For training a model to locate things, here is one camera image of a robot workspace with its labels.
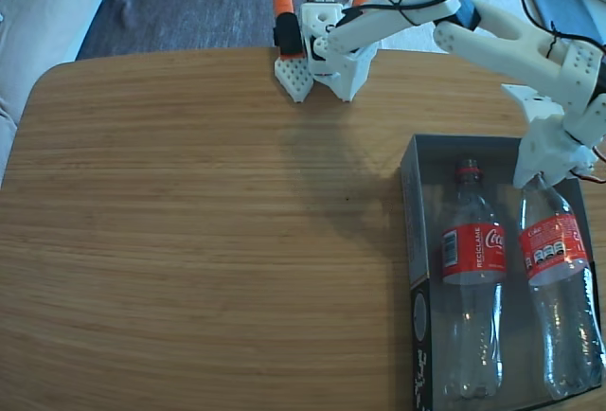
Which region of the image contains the clear bottle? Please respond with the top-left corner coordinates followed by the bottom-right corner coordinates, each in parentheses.
top-left (439, 157), bottom-right (508, 401)
top-left (516, 173), bottom-right (606, 402)

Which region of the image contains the grey cardboard box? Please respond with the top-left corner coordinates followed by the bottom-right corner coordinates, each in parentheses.
top-left (400, 134), bottom-right (597, 411)

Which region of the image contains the white rug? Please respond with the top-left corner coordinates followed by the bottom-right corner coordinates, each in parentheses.
top-left (366, 0), bottom-right (556, 69)

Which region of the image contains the blue cloth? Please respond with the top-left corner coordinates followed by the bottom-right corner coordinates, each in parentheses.
top-left (513, 0), bottom-right (606, 76)

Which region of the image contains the grey carpet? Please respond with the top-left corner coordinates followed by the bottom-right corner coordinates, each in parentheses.
top-left (75, 0), bottom-right (522, 60)

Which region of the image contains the white cushion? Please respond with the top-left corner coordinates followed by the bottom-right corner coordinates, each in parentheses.
top-left (0, 0), bottom-right (122, 189)

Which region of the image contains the red black servo wire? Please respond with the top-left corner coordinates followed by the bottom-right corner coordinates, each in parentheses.
top-left (570, 143), bottom-right (606, 184)

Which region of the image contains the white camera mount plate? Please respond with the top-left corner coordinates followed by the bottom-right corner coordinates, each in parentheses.
top-left (500, 82), bottom-right (565, 123)

